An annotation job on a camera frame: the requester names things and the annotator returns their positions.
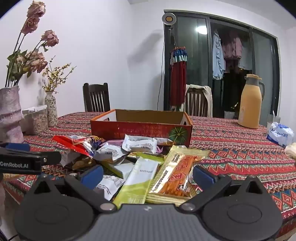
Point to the pale beige round object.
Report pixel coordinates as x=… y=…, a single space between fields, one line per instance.
x=291 y=151

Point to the white plastic container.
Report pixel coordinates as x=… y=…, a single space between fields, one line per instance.
x=229 y=115

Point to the white hanging garment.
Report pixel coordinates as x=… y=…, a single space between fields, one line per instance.
x=245 y=60

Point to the wooden chair with slats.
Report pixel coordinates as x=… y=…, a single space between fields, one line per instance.
x=196 y=104

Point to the blue white tissue pack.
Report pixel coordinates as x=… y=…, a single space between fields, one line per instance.
x=279 y=134

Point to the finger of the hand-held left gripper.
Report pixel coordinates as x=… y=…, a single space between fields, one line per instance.
x=52 y=158
x=17 y=146

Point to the orange thermos jug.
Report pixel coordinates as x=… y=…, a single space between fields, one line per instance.
x=251 y=102

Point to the red snack packet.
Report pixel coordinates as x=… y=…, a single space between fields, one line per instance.
x=67 y=141

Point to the clear container with white lid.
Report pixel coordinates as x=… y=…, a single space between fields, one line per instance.
x=34 y=119

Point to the red blue tassel hanging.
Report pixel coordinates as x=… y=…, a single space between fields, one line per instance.
x=178 y=76

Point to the blue orange foil snack packet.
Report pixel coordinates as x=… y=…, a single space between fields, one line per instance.
x=95 y=141

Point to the black sliding glass door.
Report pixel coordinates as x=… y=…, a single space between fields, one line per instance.
x=192 y=46

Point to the pile of snack packets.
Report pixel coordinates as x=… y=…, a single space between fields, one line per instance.
x=108 y=153

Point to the dark wooden chair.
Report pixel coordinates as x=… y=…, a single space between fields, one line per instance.
x=96 y=97

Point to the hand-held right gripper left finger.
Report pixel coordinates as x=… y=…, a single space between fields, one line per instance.
x=93 y=176

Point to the pink hanging clothes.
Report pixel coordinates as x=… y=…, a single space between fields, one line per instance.
x=231 y=48

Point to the clear drinking glass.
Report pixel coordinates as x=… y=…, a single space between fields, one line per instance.
x=273 y=119

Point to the large gold orange snack packet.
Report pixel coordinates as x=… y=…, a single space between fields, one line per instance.
x=175 y=176

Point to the dried pink roses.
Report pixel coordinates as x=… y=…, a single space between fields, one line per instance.
x=31 y=23

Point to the red cardboard box pumpkin print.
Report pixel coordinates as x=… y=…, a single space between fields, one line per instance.
x=143 y=132

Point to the large pink textured vase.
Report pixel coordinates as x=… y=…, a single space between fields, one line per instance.
x=9 y=115

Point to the green white snack sachet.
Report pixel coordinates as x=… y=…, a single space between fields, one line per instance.
x=136 y=183

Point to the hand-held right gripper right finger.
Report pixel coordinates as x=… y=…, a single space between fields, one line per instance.
x=203 y=177

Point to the small floral vase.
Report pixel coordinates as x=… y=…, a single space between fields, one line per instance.
x=51 y=109

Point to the light blue hanging shirt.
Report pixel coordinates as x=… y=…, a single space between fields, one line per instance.
x=218 y=60

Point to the yellow flower branches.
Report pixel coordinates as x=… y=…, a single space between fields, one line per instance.
x=56 y=76

